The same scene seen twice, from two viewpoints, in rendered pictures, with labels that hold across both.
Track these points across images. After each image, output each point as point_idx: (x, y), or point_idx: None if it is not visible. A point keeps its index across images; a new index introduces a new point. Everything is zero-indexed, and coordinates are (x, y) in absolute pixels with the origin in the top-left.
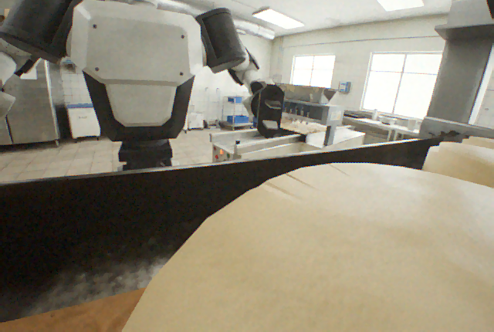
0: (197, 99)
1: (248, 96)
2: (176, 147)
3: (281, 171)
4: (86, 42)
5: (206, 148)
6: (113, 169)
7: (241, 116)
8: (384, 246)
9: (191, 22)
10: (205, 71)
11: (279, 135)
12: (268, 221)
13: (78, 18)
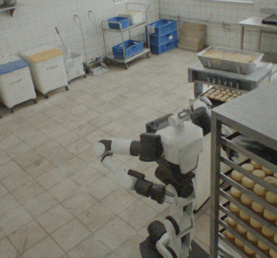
0: (66, 35)
1: (136, 10)
2: (72, 117)
3: None
4: (177, 156)
5: (110, 109)
6: (25, 169)
7: (131, 41)
8: None
9: (200, 130)
10: None
11: (212, 108)
12: None
13: (171, 149)
